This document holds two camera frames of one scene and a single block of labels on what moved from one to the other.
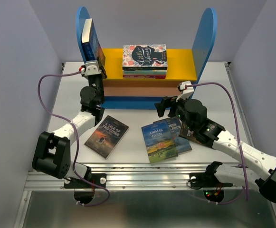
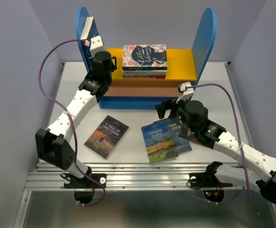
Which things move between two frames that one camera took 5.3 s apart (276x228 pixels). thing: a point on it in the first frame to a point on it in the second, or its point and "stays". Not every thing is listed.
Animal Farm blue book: (160, 142) stays
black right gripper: (165, 103) stays
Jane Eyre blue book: (91, 48) stays
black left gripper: (103, 74) to (112, 67)
